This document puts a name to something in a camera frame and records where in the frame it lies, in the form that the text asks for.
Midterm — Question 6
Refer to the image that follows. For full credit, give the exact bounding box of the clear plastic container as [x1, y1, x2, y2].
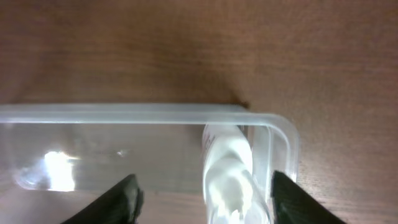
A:
[1, 103, 300, 194]

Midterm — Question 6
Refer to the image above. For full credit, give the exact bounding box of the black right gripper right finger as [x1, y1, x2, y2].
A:
[271, 171, 345, 224]

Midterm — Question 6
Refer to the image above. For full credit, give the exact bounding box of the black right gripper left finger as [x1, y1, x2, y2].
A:
[62, 174, 144, 224]

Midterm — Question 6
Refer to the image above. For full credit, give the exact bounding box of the white spray bottle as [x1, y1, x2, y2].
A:
[202, 124, 271, 224]

